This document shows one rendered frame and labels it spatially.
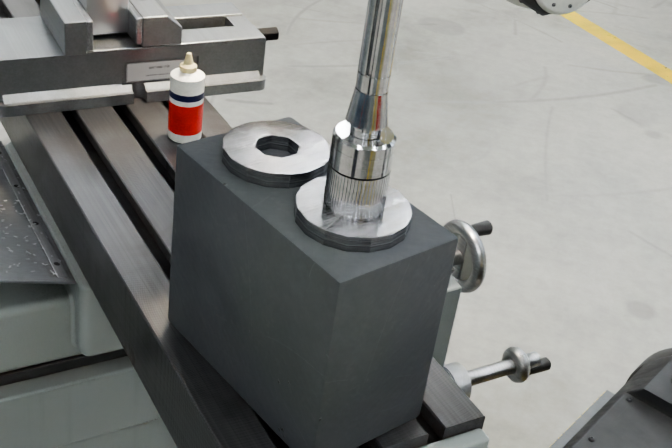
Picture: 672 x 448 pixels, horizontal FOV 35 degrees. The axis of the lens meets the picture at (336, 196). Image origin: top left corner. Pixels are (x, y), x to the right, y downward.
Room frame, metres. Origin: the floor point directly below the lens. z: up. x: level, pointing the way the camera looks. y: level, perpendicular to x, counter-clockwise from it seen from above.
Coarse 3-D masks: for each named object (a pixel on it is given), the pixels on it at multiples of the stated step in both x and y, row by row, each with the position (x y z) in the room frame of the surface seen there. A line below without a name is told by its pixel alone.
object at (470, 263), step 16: (448, 224) 1.41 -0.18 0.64; (464, 224) 1.39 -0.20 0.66; (480, 224) 1.40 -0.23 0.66; (464, 240) 1.38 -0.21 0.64; (480, 240) 1.37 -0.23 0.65; (464, 256) 1.38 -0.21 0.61; (480, 256) 1.35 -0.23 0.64; (464, 272) 1.37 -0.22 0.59; (480, 272) 1.34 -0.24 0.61; (464, 288) 1.35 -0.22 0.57
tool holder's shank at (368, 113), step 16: (368, 0) 0.68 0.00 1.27; (384, 0) 0.67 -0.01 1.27; (400, 0) 0.68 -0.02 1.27; (368, 16) 0.68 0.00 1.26; (384, 16) 0.67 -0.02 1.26; (400, 16) 0.68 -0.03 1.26; (368, 32) 0.68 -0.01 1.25; (384, 32) 0.67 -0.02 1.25; (368, 48) 0.68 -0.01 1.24; (384, 48) 0.67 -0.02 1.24; (368, 64) 0.68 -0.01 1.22; (384, 64) 0.68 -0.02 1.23; (368, 80) 0.67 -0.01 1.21; (384, 80) 0.68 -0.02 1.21; (352, 96) 0.68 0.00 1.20; (368, 96) 0.67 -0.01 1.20; (384, 96) 0.68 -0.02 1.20; (352, 112) 0.68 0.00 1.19; (368, 112) 0.67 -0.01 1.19; (384, 112) 0.68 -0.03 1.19; (352, 128) 0.68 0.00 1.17; (368, 128) 0.67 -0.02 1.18; (384, 128) 0.68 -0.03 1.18
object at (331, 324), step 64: (256, 128) 0.78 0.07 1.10; (192, 192) 0.74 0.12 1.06; (256, 192) 0.70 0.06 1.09; (320, 192) 0.70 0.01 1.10; (192, 256) 0.74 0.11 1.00; (256, 256) 0.67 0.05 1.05; (320, 256) 0.63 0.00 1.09; (384, 256) 0.64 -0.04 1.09; (448, 256) 0.68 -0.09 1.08; (192, 320) 0.73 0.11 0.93; (256, 320) 0.67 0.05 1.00; (320, 320) 0.61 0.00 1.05; (384, 320) 0.64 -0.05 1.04; (256, 384) 0.66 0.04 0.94; (320, 384) 0.60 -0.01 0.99; (384, 384) 0.65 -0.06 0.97
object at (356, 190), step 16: (336, 160) 0.67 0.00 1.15; (352, 160) 0.66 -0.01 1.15; (368, 160) 0.66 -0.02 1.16; (384, 160) 0.67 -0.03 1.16; (336, 176) 0.67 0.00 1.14; (352, 176) 0.66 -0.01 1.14; (368, 176) 0.66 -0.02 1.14; (384, 176) 0.67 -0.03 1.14; (336, 192) 0.67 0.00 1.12; (352, 192) 0.66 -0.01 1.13; (368, 192) 0.66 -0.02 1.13; (384, 192) 0.68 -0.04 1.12; (336, 208) 0.67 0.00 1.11; (352, 208) 0.66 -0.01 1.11; (368, 208) 0.67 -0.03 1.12; (384, 208) 0.68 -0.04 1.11
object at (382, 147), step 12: (336, 132) 0.68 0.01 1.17; (348, 132) 0.68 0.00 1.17; (384, 132) 0.69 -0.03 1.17; (336, 144) 0.67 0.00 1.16; (348, 144) 0.67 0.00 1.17; (360, 144) 0.67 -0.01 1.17; (372, 144) 0.67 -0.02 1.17; (384, 144) 0.67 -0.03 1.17; (360, 156) 0.66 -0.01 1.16; (372, 156) 0.66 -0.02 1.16; (384, 156) 0.67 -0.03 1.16
